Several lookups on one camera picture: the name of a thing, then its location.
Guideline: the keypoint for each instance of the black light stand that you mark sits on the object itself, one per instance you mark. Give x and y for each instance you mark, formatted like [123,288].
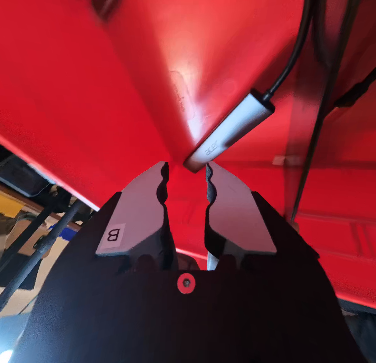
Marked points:
[44,245]

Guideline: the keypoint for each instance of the grey usb hub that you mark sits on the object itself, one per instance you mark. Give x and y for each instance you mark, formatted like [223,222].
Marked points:
[232,128]

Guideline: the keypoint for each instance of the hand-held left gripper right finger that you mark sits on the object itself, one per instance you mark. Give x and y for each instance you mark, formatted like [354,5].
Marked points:
[238,216]

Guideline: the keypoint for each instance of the yellow plastic bin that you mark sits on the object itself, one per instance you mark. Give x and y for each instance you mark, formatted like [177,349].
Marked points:
[10,206]

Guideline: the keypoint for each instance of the dark grey box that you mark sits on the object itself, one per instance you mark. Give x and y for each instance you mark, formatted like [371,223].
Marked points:
[23,175]

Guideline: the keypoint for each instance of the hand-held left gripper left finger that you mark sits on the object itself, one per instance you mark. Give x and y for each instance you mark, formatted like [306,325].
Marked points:
[138,210]

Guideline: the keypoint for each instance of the red plastic bin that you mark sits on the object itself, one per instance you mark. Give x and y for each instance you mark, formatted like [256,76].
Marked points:
[88,75]

